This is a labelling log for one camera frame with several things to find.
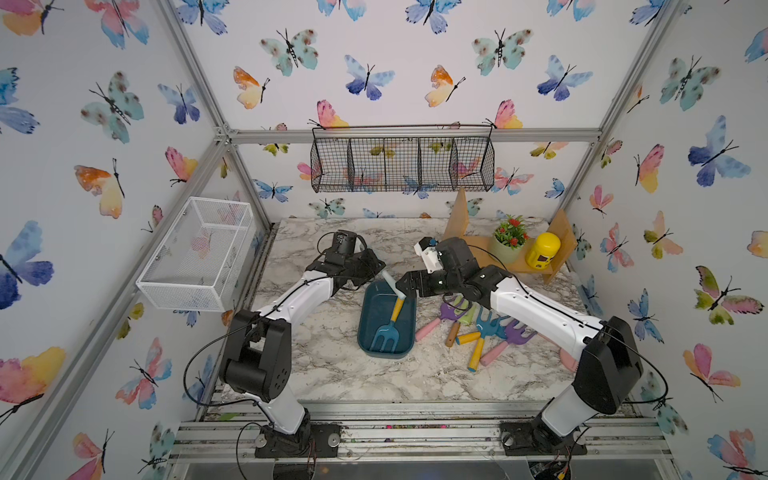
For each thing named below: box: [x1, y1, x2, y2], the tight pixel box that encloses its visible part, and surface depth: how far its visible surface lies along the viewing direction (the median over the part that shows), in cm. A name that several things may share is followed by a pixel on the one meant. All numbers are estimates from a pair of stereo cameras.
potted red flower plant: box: [491, 214, 530, 264], surface depth 93 cm
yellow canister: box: [526, 232, 561, 271], surface depth 93 cm
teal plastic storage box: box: [357, 281, 417, 359], surface depth 93 cm
